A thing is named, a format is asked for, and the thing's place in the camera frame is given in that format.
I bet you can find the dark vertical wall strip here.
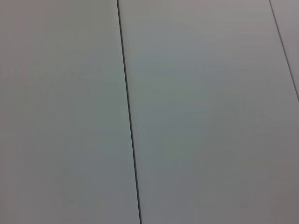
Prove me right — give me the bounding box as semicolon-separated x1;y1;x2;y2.
116;0;142;224

